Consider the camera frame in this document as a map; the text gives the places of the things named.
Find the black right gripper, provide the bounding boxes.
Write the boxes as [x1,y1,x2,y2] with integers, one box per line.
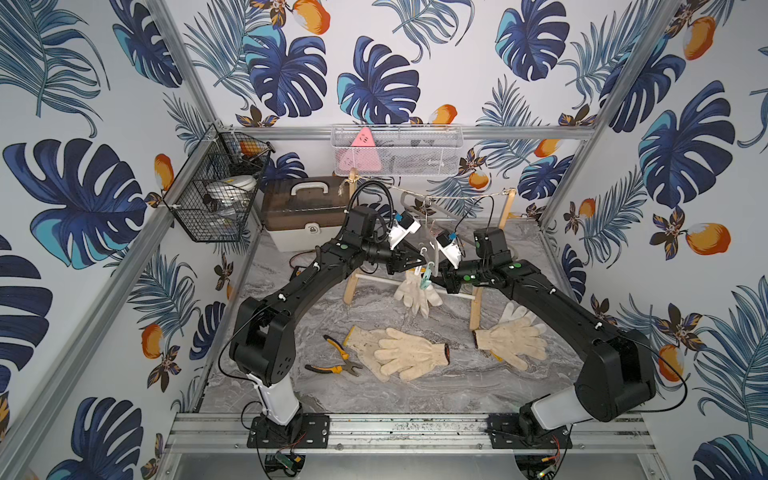
[420,257,491,295]

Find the wooden drying rack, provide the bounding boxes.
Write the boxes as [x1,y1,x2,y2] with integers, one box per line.
[341,169,518,331]

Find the beige glove red cuff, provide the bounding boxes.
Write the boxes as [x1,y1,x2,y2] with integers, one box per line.
[374,328,450,382]

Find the beige glove yellow cuff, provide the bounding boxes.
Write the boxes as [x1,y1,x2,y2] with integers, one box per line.
[343,325,390,383]

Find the white glove yellow cuff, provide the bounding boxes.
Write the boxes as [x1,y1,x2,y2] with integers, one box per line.
[403,261,435,290]

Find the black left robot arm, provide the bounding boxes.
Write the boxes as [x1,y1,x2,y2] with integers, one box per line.
[227,206,427,448]

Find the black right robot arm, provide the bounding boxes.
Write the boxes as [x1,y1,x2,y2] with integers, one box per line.
[433,228,657,448]

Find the beige glove right side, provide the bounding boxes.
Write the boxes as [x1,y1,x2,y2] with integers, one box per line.
[474,301,548,371]

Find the pink triangular card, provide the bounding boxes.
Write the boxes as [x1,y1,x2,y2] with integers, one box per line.
[336,127,382,173]

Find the brown lidded storage box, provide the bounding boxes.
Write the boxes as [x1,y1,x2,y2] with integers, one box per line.
[262,176,350,253]

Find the white object in basket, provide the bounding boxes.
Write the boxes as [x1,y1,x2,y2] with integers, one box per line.
[205,175,257,206]

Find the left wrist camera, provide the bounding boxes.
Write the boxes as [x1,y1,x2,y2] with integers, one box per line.
[388,211,421,250]

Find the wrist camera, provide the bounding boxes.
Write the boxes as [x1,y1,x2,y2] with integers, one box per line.
[436,230,463,269]
[388,211,421,250]

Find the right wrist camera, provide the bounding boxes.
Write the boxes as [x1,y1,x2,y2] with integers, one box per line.
[436,230,463,269]

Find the clear mesh wall tray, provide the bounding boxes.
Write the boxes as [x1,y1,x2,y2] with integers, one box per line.
[330,125,464,177]

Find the yellow handled pliers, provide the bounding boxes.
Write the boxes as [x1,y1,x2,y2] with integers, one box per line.
[304,334,362,377]

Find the black wire basket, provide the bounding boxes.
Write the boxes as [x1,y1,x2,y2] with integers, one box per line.
[162,125,275,243]

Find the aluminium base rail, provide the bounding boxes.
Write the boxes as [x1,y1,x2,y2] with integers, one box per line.
[165,414,656,454]

